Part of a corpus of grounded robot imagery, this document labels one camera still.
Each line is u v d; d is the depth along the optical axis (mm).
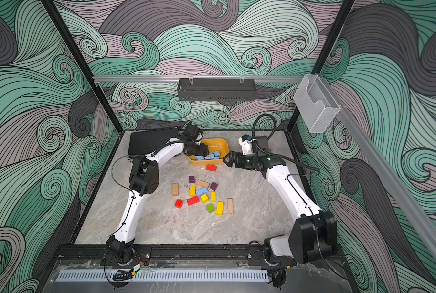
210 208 875
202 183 950
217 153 1039
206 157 1027
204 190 914
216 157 1035
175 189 908
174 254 745
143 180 621
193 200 884
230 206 869
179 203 875
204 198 879
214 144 1104
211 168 1016
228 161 727
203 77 947
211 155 1039
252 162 612
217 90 957
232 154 714
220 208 855
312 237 405
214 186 925
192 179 950
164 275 697
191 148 901
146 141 1080
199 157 1029
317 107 832
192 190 926
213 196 896
